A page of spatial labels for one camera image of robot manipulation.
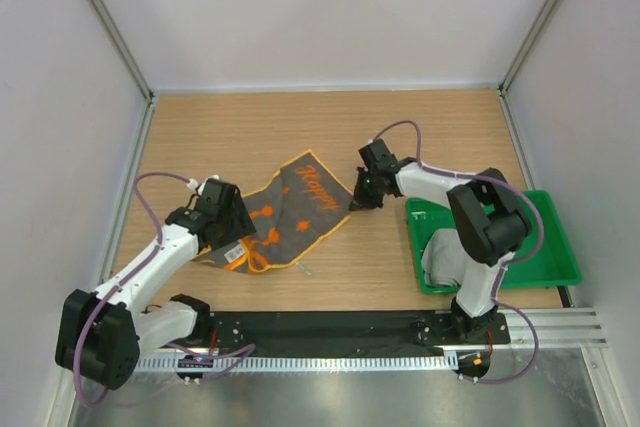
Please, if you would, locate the grey orange happy towel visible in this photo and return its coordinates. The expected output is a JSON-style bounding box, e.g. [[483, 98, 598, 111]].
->
[[194, 150, 352, 275]]

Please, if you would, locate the grey panda towel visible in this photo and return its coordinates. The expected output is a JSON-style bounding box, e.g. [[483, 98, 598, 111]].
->
[[421, 229, 466, 287]]

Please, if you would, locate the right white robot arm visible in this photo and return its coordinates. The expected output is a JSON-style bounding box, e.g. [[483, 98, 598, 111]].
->
[[349, 139, 532, 343]]

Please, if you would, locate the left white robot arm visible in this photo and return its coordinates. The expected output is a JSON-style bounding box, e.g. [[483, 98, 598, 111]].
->
[[54, 176, 256, 395]]

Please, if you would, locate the green plastic tray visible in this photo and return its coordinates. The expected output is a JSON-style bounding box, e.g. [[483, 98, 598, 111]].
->
[[405, 190, 582, 295]]

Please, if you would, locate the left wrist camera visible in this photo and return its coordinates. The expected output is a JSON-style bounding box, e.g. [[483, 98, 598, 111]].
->
[[186, 175, 220, 195]]

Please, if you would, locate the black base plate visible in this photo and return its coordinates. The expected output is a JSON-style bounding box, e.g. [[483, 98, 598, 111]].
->
[[177, 310, 511, 359]]

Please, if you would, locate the slotted cable duct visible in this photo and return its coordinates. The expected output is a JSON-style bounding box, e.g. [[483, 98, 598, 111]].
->
[[135, 351, 459, 374]]

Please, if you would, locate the front aluminium rail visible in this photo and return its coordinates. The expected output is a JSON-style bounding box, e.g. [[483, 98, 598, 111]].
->
[[59, 307, 609, 354]]

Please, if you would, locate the left aluminium frame post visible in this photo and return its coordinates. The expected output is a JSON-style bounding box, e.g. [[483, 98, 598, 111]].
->
[[87, 0, 154, 104]]

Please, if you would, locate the aluminium frame post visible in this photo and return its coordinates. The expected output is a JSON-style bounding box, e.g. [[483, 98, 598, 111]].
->
[[87, 0, 154, 104], [498, 0, 563, 97]]

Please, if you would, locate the right aluminium frame post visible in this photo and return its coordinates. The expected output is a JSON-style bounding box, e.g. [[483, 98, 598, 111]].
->
[[498, 0, 563, 97]]

